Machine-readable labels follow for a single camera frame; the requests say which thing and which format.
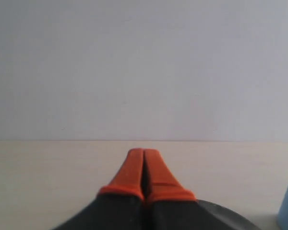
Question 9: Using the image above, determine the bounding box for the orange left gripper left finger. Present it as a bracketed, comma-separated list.
[55, 149, 144, 230]

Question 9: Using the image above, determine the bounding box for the round steel plate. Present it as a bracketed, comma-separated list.
[198, 200, 261, 230]

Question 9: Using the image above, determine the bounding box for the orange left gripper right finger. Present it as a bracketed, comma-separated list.
[144, 149, 228, 230]

